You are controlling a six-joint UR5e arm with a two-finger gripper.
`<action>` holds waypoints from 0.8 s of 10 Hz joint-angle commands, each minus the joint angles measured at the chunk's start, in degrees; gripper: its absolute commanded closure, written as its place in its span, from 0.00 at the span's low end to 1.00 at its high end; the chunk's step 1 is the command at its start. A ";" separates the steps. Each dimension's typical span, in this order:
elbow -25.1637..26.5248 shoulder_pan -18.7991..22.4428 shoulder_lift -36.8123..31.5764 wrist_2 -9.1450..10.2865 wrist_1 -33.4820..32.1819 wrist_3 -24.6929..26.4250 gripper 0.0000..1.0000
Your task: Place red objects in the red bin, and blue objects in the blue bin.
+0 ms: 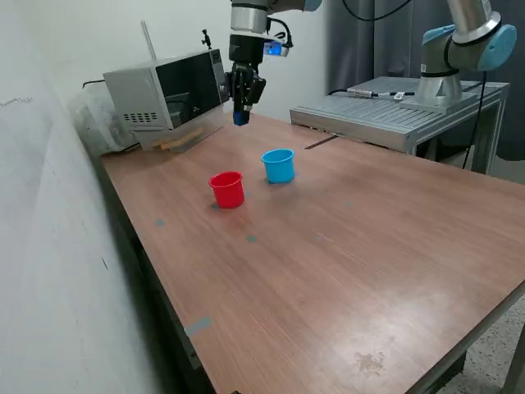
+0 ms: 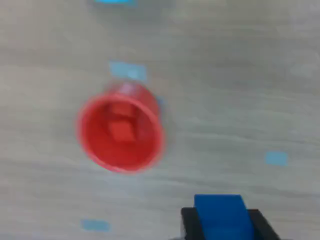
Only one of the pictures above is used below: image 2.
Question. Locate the red plastic cup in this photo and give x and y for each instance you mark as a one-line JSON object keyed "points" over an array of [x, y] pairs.
{"points": [[140, 152]]}

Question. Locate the blue cube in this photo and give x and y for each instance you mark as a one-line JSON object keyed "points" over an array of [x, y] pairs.
{"points": [[222, 220]]}

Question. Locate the red cube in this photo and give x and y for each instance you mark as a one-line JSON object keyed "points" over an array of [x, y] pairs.
{"points": [[121, 131]]}

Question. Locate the blue tape piece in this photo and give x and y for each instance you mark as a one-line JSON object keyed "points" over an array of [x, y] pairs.
{"points": [[276, 158], [127, 71], [95, 225]]}

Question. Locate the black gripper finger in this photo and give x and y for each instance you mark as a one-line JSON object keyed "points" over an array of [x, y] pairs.
{"points": [[190, 225], [265, 230]]}

